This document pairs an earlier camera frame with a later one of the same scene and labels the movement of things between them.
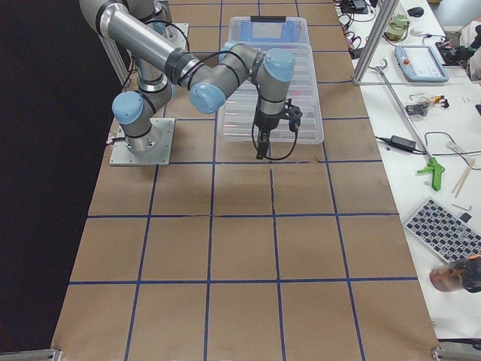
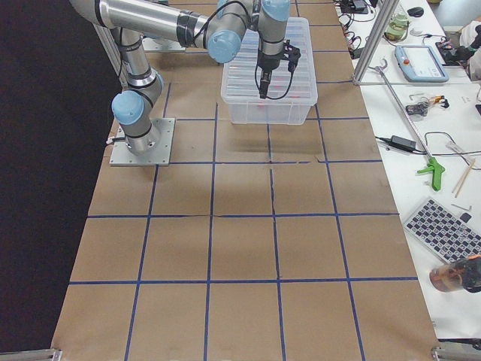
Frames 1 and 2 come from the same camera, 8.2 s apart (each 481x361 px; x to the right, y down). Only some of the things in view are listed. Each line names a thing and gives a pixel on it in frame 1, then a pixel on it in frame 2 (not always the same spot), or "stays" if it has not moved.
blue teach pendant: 421,64 stays
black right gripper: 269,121 to 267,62
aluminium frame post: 386,10 stays
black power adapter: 402,143 stays
